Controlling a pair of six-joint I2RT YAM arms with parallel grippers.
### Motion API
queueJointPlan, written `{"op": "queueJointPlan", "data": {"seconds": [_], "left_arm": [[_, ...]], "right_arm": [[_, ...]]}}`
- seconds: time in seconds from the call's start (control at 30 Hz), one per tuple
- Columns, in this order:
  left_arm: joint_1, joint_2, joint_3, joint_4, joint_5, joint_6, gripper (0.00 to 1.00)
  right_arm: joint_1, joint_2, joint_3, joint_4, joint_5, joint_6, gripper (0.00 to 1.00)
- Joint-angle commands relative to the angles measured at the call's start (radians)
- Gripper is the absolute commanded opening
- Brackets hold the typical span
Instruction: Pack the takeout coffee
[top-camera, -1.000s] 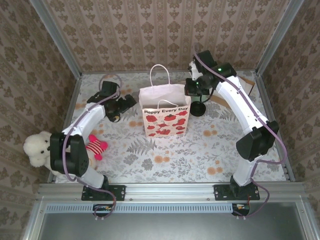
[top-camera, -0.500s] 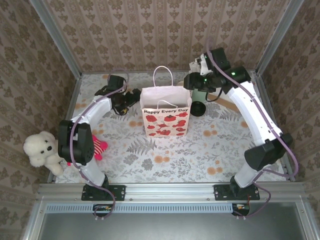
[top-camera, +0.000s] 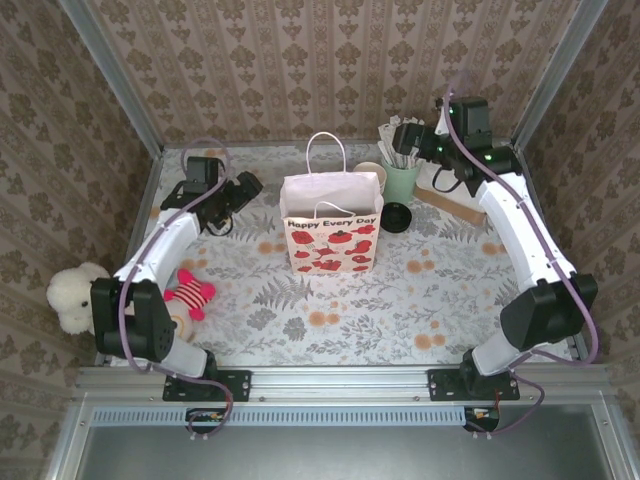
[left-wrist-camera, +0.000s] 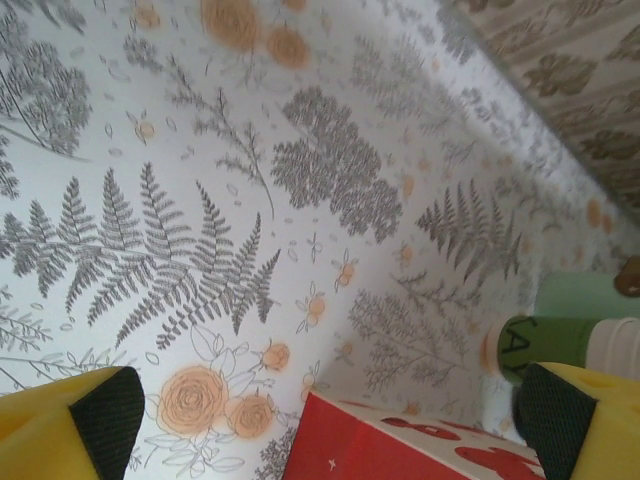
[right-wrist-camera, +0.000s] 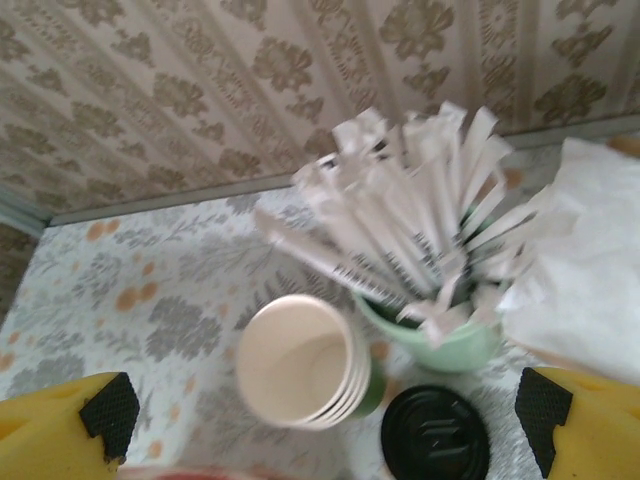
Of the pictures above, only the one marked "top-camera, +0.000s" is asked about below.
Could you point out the paper bag with red print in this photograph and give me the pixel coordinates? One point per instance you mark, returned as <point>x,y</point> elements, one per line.
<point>330,250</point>

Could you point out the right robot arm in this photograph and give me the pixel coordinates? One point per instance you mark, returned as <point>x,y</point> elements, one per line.
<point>530,235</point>

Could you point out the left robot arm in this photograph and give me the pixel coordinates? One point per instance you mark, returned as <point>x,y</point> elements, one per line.
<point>155,245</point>

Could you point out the white paper napkin stack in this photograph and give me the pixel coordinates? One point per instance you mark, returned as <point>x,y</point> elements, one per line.
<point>450,181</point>

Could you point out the wrapped paper straw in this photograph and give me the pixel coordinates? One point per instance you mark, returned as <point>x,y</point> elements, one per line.
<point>395,120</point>
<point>386,131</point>
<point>386,150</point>

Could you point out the mint green straw holder cup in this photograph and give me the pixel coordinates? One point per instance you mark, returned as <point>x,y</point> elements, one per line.
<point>401,187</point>

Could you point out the pink striped plush toy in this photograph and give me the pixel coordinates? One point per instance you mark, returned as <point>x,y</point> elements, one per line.
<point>192,295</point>

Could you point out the black plastic cup lid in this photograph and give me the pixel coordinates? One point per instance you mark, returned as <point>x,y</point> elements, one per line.
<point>397,217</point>

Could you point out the floral tablecloth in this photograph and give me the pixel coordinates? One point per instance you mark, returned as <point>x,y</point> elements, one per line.
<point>350,310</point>

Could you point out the white teddy bear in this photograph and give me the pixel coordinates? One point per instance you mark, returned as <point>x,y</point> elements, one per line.
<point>67,300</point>

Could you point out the black wiring connector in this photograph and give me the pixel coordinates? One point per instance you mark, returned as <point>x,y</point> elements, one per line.
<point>482,420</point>
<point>205,420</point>

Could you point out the grey metal sheet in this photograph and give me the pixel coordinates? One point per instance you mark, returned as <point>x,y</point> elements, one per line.
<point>325,455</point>

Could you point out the aluminium frame post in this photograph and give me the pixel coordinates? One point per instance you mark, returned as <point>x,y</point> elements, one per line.
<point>110,75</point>
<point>560,75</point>

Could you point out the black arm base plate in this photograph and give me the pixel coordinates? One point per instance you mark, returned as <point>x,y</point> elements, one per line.
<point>442,385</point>
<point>237,385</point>

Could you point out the wide aluminium base rail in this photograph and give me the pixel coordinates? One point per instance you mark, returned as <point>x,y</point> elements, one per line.
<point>340,382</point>

